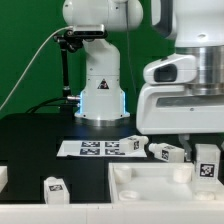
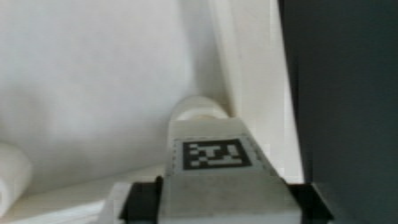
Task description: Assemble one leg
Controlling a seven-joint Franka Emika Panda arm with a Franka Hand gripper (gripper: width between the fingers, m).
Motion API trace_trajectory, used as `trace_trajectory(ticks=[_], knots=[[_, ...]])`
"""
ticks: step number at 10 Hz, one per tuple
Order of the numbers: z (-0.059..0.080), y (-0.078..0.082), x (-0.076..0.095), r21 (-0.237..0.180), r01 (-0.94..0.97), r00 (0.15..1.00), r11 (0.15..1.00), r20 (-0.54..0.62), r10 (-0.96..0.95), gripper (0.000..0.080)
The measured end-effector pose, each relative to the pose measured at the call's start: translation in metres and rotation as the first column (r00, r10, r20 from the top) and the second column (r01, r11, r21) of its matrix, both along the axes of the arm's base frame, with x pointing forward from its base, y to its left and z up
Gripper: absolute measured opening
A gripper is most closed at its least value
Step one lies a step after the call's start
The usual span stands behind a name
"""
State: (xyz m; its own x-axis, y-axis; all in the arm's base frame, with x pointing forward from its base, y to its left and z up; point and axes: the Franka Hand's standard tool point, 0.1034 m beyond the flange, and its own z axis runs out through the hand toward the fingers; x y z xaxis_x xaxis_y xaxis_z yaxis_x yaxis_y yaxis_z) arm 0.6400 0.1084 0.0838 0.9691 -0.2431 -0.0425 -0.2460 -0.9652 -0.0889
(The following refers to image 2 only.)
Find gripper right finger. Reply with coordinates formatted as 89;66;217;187
287;183;335;224

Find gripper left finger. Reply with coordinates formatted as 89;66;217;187
120;177;164;224

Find white table leg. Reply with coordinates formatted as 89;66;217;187
155;111;304;224

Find white square tabletop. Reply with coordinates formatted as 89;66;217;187
0;0;304;224

